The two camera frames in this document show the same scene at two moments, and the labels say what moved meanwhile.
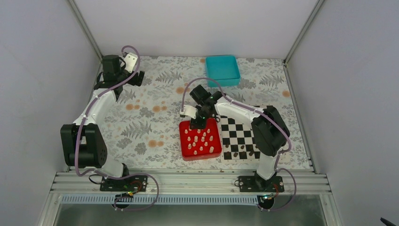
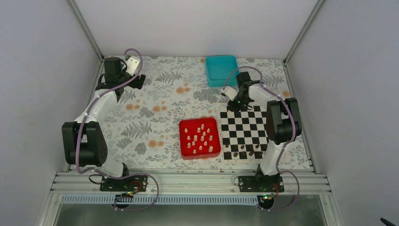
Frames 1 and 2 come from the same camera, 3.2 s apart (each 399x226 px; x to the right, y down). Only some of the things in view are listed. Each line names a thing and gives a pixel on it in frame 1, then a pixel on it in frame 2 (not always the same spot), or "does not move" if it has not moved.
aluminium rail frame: x=298 y=183 does not move
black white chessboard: x=235 y=143 does not move
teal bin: x=224 y=69 does not move
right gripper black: x=197 y=125 -> x=232 y=107
